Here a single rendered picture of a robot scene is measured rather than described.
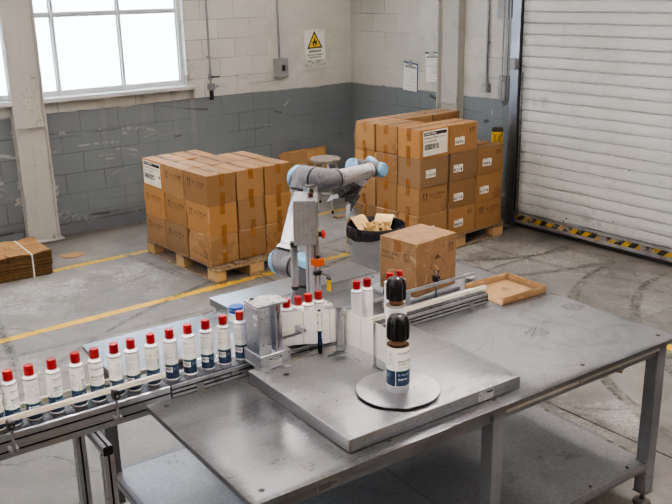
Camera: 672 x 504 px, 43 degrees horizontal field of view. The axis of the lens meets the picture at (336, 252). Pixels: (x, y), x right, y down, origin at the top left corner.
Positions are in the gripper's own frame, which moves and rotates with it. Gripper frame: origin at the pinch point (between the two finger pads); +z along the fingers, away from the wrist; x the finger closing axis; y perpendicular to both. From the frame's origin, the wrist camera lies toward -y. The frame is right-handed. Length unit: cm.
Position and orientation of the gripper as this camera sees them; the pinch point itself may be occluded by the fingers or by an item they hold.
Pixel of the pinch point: (335, 211)
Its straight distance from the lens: 456.2
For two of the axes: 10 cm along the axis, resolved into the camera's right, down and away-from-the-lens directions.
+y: 5.1, -1.1, 8.5
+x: -6.8, -6.6, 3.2
